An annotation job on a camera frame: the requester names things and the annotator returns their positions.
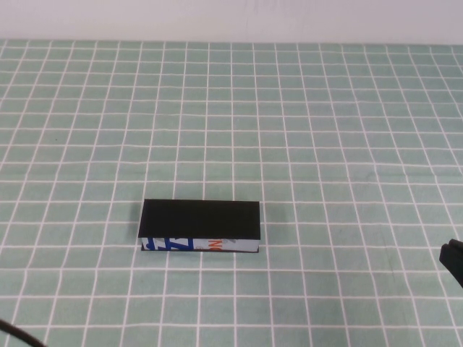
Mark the green white checkered tablecloth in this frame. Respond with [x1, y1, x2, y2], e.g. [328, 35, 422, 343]
[0, 38, 463, 347]

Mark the black printed glasses case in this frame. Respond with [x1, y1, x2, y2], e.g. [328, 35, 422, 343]
[138, 198, 263, 254]

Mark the left black camera cable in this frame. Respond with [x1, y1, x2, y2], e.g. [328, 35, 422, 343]
[0, 318, 47, 347]

